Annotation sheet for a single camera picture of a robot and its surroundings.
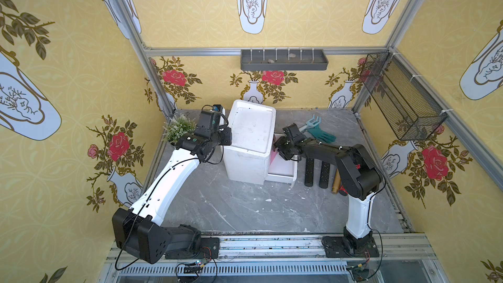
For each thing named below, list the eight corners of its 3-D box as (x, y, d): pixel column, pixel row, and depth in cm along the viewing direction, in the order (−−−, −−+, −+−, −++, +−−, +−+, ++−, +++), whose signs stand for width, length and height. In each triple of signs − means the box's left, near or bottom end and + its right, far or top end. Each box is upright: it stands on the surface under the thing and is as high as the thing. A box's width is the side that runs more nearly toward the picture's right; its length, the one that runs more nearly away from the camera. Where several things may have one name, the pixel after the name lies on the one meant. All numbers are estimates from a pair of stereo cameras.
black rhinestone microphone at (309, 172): (303, 185, 92) (304, 183, 90) (305, 160, 100) (306, 157, 99) (311, 187, 91) (313, 185, 89) (313, 161, 100) (314, 159, 98)
